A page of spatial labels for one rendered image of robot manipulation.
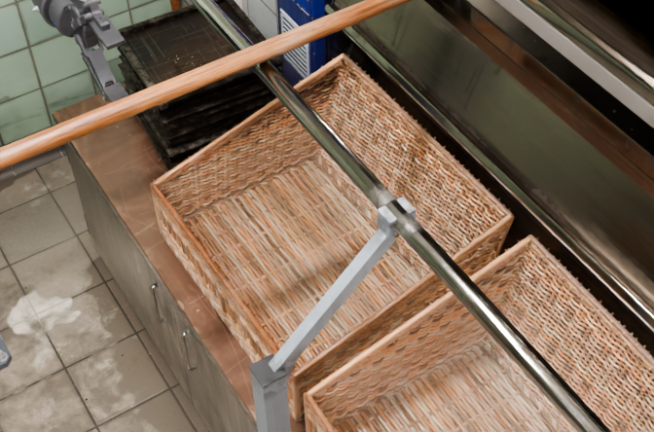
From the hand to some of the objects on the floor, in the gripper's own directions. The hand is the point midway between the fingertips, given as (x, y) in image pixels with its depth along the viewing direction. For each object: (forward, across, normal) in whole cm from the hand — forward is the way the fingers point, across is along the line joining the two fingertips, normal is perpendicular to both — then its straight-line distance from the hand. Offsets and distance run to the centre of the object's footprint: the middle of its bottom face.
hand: (120, 75), depth 161 cm
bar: (+38, +118, -9) cm, 124 cm away
